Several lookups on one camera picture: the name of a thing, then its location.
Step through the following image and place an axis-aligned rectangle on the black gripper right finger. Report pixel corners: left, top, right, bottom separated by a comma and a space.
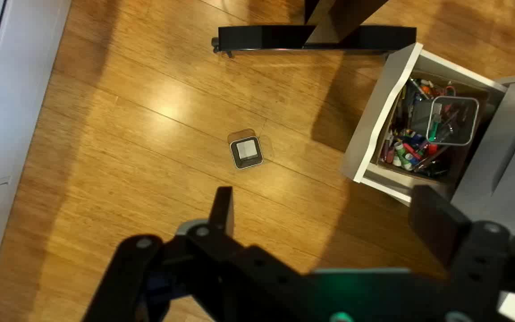
407, 184, 515, 322

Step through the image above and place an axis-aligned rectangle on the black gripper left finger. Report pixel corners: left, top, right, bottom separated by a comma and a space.
82, 184, 254, 322

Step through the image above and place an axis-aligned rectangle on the grey drawer cabinet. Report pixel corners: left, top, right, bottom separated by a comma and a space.
450, 70, 515, 241

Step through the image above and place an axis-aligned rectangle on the white open drawer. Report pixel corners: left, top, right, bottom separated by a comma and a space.
341, 41, 507, 206

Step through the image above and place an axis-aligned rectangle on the black desk foot bar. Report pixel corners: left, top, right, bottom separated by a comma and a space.
211, 23, 418, 57

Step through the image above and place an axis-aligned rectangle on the dark wooden desk leg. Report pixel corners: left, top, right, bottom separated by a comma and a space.
302, 0, 389, 46

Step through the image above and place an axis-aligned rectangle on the small black square device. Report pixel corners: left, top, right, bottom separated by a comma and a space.
229, 129, 264, 170

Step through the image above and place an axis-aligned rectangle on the pile of pens and markers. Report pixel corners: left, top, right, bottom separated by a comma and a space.
377, 77, 479, 179

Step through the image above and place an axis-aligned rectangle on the clear plastic container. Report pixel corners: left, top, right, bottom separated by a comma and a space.
423, 95, 481, 147

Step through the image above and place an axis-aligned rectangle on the white cabinet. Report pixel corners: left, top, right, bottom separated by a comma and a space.
0, 0, 73, 322

